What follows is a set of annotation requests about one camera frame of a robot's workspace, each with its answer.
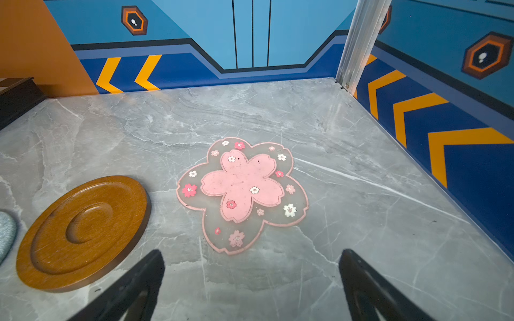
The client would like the folded chessboard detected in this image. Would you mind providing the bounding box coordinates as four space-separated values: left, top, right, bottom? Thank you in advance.
0 77 46 130

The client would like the pink flower coaster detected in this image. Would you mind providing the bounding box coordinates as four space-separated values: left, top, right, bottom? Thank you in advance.
176 137 309 255

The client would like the light blue woven coaster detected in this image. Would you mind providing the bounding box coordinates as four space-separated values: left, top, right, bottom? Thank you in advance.
0 211 17 263

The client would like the brown wooden round coaster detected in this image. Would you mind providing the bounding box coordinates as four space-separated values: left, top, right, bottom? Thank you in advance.
16 176 151 293

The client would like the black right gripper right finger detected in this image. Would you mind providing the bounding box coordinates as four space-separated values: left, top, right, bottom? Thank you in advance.
339 249 433 320

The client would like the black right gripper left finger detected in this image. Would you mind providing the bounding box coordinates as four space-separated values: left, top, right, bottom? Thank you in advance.
70 250 165 320

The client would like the aluminium frame post right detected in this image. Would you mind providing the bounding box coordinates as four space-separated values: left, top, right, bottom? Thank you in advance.
336 0 391 95

